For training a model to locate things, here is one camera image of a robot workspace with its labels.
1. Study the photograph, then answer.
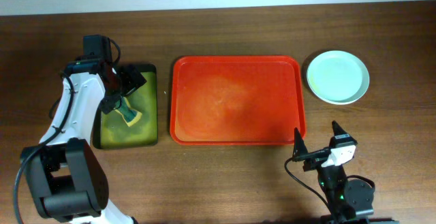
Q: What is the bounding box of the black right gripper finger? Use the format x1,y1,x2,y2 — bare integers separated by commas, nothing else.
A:
332,121,347,136
292,127,309,159

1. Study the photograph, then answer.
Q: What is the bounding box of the yellow green scrub sponge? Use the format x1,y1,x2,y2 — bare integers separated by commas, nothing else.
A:
114,97,142,127

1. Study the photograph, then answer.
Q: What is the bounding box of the pale green plate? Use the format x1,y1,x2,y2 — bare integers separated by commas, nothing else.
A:
306,50,370,105

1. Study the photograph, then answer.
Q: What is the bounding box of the red plastic serving tray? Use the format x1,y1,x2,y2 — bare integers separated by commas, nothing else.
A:
169,55,307,146

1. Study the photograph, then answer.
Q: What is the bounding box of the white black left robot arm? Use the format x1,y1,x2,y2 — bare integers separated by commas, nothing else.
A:
13,59,146,223

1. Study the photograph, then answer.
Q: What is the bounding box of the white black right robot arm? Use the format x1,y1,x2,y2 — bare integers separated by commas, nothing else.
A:
284,121,375,223

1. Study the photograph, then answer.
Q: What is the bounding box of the black tray with yellow water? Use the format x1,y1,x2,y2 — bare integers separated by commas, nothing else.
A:
92,63,158,150

